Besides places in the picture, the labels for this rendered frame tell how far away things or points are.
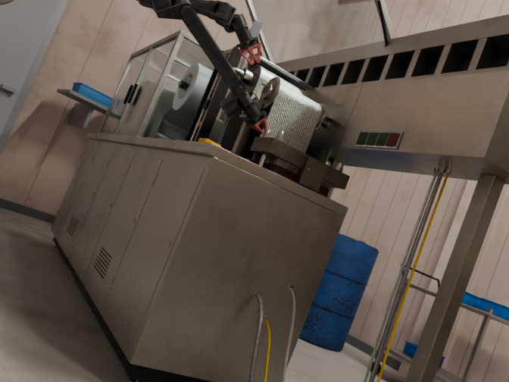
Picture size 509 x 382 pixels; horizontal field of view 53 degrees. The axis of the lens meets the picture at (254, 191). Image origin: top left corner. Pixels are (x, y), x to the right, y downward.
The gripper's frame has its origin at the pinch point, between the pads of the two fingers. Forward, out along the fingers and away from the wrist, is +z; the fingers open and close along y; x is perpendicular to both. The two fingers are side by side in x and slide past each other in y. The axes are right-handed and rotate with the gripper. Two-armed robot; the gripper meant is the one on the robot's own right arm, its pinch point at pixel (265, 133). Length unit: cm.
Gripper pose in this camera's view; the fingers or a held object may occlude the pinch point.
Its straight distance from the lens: 218.7
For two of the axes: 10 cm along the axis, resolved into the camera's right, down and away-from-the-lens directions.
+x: 7.3, -6.2, 2.9
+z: 5.2, 7.7, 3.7
